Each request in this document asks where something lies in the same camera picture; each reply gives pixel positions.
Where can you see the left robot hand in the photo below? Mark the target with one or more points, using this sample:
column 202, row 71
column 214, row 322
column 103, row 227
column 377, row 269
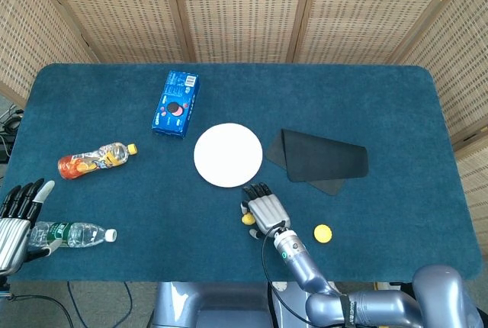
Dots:
column 11, row 234

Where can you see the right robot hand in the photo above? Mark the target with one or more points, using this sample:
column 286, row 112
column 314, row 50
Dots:
column 267, row 209

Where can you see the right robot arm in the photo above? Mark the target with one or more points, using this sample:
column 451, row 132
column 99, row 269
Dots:
column 362, row 290

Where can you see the yellow round token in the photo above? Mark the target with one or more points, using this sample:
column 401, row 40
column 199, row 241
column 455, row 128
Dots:
column 323, row 233

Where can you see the white round plate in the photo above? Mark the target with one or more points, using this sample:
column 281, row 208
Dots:
column 228, row 155

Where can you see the clear water bottle green label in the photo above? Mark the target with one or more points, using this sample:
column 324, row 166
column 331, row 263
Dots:
column 80, row 234

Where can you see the black folded cloth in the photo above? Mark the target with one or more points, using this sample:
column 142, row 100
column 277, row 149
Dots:
column 324, row 158

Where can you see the blue-grey robot torso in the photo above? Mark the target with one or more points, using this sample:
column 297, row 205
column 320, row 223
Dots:
column 217, row 305

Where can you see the orange drink bottle yellow cap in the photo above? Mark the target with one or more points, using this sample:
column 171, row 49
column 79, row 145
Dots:
column 95, row 160

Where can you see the blue felt table mat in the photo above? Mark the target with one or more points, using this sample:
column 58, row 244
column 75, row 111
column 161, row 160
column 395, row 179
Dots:
column 152, row 190

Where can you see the blue Oreo cookie box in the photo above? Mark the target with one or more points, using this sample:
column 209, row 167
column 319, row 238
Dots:
column 176, row 105

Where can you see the woven bamboo folding screen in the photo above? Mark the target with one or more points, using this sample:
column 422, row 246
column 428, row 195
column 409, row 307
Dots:
column 244, row 11

